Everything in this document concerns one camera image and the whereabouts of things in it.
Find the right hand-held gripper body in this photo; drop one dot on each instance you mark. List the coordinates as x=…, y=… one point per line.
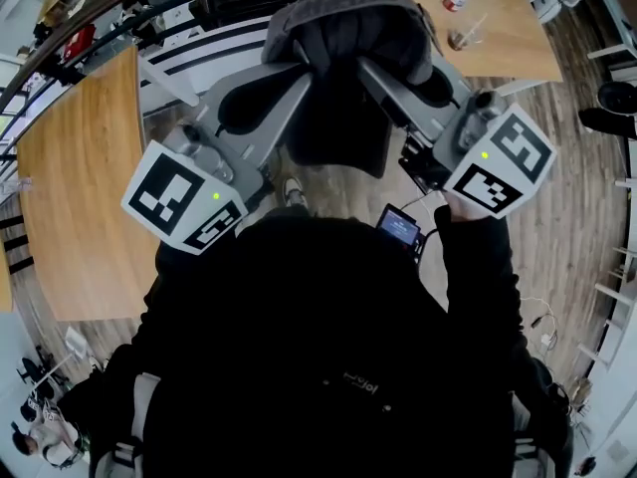
x=448, y=132

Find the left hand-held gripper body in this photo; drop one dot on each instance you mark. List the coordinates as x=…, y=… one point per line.
x=259, y=132

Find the grey garment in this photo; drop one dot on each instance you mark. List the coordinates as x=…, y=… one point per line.
x=348, y=13

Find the person's left forearm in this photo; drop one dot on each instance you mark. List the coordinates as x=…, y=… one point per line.
x=189, y=277

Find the person's right forearm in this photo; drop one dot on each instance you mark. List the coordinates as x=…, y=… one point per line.
x=478, y=267

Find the person's shoe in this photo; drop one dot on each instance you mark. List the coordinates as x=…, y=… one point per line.
x=293, y=192

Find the clear glass cup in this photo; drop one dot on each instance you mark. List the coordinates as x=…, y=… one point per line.
x=460, y=38

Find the white ledge black stripes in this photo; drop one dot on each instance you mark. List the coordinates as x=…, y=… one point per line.
x=214, y=43

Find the small black display device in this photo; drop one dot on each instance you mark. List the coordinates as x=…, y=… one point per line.
x=398, y=227

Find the wooden table white legs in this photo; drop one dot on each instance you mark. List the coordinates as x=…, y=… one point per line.
x=507, y=43

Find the black office chair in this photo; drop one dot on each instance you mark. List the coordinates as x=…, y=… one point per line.
x=617, y=100

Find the large wooden table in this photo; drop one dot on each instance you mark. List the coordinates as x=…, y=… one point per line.
x=84, y=192

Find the red box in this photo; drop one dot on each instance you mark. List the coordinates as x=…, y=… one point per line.
x=79, y=42

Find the white chair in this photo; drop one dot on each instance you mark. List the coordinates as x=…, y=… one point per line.
x=617, y=18

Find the black railing wooden handrail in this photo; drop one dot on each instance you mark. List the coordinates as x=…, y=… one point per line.
x=89, y=18

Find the person's black sweatshirt torso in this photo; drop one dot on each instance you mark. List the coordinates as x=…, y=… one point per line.
x=308, y=356

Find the clear acrylic sign holder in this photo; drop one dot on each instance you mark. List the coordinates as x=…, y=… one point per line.
x=17, y=184

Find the white small floor box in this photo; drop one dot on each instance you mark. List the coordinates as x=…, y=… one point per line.
x=75, y=342

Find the white curved counter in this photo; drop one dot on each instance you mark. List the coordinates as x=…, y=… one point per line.
x=617, y=356

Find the wooden table black legs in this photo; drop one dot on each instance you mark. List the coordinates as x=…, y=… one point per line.
x=5, y=282

